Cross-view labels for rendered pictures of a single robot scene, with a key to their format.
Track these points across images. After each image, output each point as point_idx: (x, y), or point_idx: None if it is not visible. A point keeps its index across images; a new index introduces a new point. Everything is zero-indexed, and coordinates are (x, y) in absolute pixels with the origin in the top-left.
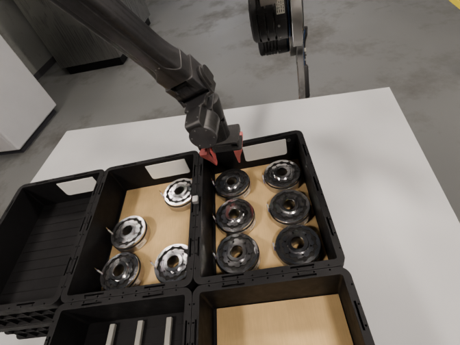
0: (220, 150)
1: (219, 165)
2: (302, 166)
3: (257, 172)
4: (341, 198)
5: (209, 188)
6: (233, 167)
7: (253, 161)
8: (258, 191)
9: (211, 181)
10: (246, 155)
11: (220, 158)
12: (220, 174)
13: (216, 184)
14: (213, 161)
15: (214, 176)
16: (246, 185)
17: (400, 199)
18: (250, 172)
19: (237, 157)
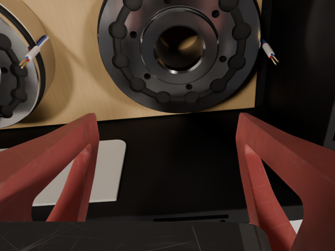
0: (147, 244)
1: (234, 136)
2: None
3: (93, 96)
4: None
5: (288, 18)
6: (182, 124)
7: (100, 138)
8: (71, 2)
9: (271, 70)
10: (113, 161)
11: (224, 162)
12: (235, 104)
13: (251, 39)
14: (260, 136)
15: (256, 99)
16: (103, 13)
17: None
18: (116, 99)
19: (55, 138)
